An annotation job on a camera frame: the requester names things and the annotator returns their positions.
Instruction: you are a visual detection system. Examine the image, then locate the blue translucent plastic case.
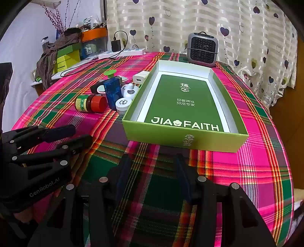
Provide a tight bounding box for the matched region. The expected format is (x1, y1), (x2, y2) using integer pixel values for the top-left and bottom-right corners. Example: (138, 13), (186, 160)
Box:
(104, 77), (121, 110)

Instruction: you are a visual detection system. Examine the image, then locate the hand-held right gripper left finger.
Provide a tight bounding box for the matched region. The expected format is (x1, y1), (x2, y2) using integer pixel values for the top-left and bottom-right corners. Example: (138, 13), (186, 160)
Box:
(27, 154), (133, 247)

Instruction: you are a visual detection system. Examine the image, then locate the purple branch decoration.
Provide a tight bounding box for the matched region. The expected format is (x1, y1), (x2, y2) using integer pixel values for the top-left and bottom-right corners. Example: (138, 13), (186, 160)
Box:
(41, 3), (66, 36)

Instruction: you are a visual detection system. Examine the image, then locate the green cardboard box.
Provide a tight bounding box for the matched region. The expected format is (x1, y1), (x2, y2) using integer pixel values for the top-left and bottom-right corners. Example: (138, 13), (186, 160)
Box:
(122, 59), (249, 153)

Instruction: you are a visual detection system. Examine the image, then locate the brown patterned cloth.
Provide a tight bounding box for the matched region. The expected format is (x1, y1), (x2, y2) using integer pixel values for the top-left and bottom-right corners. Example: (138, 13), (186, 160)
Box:
(36, 28), (82, 89)

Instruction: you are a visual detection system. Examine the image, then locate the heart print curtain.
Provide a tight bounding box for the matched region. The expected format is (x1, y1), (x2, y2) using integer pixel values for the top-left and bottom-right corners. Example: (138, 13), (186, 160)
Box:
(107, 0), (298, 107)

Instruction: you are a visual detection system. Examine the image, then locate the clear bin orange lid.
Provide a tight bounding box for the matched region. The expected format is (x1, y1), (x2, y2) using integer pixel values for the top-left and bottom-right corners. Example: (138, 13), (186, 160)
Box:
(80, 27), (108, 60)

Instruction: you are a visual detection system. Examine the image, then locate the person's left hand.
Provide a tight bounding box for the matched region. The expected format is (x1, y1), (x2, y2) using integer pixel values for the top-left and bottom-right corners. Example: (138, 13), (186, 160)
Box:
(13, 207), (35, 224)

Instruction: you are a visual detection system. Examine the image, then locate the white side table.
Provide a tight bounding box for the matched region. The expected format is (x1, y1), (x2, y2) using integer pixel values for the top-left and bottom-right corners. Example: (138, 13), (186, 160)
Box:
(31, 57), (100, 84)

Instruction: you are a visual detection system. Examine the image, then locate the yellow-green cardboard box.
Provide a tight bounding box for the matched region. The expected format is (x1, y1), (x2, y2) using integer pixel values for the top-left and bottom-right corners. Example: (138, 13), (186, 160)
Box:
(53, 51), (80, 74)

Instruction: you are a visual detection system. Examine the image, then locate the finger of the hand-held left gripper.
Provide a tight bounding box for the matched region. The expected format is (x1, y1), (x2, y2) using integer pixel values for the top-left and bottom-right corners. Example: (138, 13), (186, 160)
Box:
(9, 134), (93, 175)
(2, 124), (77, 155)

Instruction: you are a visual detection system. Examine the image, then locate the brown glass bottle red cap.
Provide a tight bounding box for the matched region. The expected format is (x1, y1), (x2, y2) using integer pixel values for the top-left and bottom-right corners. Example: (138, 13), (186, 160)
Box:
(75, 94), (108, 113)

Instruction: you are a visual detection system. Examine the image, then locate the white panda-shaped gadget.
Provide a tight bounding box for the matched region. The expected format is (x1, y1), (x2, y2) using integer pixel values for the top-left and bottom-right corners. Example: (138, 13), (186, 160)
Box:
(121, 84), (136, 100)

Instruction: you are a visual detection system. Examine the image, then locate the black cable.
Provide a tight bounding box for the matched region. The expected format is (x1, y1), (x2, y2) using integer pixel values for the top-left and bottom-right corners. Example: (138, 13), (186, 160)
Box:
(51, 30), (130, 78)

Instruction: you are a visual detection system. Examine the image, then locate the black clip device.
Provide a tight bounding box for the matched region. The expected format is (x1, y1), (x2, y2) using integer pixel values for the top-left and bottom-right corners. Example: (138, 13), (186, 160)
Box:
(90, 81), (106, 95)

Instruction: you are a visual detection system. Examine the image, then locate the white power strip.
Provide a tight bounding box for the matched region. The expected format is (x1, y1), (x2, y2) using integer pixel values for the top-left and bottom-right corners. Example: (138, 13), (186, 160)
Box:
(98, 48), (146, 60)

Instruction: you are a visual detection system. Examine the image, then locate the white USB charger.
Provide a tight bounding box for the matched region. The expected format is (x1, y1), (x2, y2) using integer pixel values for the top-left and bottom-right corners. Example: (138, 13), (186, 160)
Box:
(132, 71), (149, 85)

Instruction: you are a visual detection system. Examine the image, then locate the dark green closed box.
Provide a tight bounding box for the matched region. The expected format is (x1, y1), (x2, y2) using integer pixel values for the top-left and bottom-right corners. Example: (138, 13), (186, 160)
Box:
(57, 45), (82, 58)

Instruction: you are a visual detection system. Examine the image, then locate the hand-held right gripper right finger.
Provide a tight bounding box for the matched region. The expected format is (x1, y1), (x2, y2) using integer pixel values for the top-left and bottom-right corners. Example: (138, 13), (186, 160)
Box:
(174, 153), (277, 247)

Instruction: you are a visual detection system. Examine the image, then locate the wooden wardrobe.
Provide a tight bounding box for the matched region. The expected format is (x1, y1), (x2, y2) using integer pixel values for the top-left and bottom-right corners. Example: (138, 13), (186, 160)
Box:
(269, 81), (304, 214)

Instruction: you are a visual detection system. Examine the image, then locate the clutter pile atop bin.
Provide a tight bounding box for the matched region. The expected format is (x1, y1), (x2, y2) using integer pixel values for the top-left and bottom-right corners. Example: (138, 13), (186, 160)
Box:
(78, 16), (107, 30)

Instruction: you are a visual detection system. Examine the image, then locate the grey mini desk heater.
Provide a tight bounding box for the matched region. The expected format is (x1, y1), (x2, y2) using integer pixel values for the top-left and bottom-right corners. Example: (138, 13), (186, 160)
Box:
(187, 32), (216, 67)

